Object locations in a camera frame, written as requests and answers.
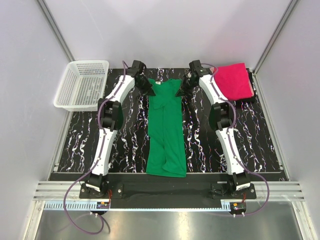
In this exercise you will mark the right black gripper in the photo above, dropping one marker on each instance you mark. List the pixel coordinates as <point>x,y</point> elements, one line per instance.
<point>183,91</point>

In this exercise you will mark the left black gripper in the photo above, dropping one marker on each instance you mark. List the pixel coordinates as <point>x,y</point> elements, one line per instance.
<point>150,92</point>

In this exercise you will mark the green t shirt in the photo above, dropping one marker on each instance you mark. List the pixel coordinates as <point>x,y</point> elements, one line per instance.
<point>167,155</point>

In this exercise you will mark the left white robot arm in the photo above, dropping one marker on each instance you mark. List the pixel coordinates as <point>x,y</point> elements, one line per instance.
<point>110,119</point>

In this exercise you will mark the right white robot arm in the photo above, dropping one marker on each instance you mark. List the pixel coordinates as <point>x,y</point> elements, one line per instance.
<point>222,120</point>

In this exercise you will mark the folded pink t shirt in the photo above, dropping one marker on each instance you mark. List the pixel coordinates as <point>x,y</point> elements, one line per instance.
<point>234,82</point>

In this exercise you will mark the black marble pattern mat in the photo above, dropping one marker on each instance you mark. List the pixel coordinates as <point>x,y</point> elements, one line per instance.
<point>203,150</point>

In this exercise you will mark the white plastic basket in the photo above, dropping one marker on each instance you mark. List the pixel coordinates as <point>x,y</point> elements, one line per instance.
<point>82,85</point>

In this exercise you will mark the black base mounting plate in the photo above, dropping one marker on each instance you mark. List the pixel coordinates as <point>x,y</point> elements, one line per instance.
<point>138,191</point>

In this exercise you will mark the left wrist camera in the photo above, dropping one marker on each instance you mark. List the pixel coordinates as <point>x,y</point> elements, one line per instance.
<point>137,67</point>

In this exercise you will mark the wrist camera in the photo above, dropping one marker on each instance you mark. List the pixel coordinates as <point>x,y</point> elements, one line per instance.
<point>195,66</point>
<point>137,67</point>

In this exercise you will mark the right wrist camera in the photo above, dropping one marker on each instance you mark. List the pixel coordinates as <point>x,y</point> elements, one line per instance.
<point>195,66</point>

